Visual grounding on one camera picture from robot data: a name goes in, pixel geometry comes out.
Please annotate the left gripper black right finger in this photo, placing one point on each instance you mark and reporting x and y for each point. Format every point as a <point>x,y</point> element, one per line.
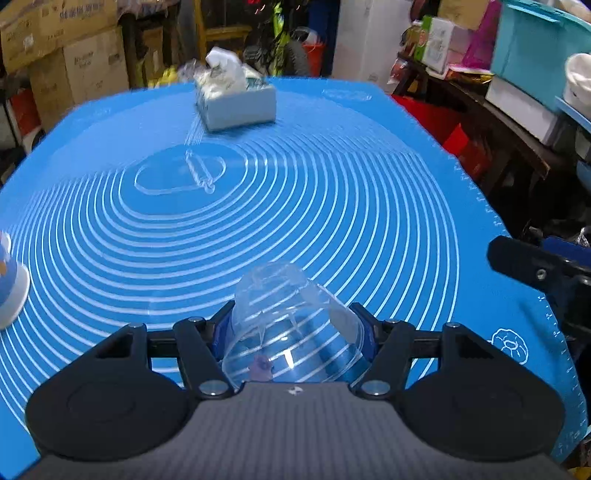
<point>388,372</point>

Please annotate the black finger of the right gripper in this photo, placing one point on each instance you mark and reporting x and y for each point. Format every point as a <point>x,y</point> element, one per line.
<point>523,262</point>

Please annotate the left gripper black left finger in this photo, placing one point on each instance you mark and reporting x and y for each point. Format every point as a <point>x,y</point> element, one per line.
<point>199,344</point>

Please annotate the clear plastic cup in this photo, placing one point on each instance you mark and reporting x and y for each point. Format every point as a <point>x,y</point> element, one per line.
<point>286,328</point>

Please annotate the blue yellow paper cup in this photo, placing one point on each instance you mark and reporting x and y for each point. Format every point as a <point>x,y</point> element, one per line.
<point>14,284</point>

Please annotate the dark wooden side table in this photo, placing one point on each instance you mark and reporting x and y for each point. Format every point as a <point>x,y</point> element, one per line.
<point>526,183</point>

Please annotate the blue silicone baking mat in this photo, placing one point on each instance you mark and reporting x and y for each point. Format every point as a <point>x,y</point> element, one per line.
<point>129,211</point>

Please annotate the teal plastic storage bin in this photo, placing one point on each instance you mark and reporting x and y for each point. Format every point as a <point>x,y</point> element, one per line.
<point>533,43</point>

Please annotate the green white product box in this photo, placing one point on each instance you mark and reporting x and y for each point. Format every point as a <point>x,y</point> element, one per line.
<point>435,37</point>

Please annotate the white tissue box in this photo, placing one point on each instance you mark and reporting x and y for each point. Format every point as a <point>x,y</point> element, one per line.
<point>230,94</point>

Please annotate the white chest freezer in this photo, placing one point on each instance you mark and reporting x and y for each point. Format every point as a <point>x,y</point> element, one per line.
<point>368,39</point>

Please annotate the red plastic bucket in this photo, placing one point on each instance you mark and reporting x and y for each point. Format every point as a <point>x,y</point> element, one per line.
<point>315,52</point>

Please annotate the lower cardboard box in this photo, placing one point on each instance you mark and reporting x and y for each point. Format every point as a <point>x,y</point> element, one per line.
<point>85,70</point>

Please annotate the cardboard box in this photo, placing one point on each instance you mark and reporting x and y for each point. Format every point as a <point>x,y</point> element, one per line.
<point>31,30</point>
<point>85,70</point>

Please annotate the bicycle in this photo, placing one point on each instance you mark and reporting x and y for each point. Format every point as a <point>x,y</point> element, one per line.
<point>270,46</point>

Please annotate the upper cardboard box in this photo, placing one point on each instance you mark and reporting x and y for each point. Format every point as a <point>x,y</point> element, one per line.
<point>31,30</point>

